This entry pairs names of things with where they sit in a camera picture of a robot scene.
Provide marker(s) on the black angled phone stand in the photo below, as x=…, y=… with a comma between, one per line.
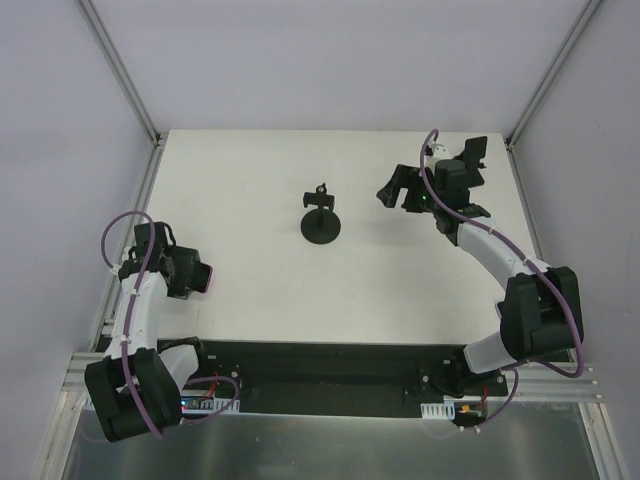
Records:
x=472, y=156

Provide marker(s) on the white slotted cable duct left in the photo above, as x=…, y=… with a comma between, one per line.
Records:
x=197, y=406

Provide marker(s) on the white slotted cable duct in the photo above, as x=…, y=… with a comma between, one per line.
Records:
x=197, y=406
x=438, y=411

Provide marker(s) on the right aluminium frame post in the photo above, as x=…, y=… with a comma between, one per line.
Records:
x=585, y=18

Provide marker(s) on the aluminium frame post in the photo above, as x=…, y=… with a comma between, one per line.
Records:
x=114, y=61
x=585, y=18

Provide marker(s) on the black round-base phone stand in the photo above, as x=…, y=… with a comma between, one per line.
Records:
x=321, y=225

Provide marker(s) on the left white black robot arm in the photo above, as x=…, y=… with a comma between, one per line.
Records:
x=135, y=387

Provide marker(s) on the left aluminium frame post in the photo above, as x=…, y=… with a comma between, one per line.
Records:
x=114, y=61

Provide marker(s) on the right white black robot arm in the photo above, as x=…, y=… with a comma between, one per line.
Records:
x=540, y=313

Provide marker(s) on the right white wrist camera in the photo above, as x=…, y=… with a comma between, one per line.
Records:
x=439, y=152

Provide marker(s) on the purple black phone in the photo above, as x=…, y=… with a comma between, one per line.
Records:
x=201, y=277

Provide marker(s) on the white slotted cable duct right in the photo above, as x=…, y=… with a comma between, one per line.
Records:
x=438, y=411

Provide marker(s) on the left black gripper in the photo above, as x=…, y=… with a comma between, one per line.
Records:
x=150, y=235

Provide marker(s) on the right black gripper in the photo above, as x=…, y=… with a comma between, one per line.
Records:
x=410, y=187

